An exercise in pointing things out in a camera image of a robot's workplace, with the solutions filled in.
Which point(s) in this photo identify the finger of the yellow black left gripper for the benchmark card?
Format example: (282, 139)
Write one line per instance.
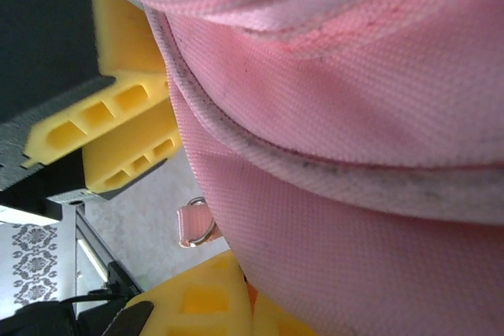
(130, 147)
(59, 56)

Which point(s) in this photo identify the aluminium side rail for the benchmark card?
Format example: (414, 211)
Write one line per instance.
(92, 249)

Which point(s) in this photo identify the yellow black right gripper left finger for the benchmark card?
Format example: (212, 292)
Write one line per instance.
(197, 300)

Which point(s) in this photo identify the pink backpack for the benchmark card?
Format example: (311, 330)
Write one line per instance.
(334, 115)

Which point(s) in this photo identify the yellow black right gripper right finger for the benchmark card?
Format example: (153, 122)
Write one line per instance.
(271, 322)

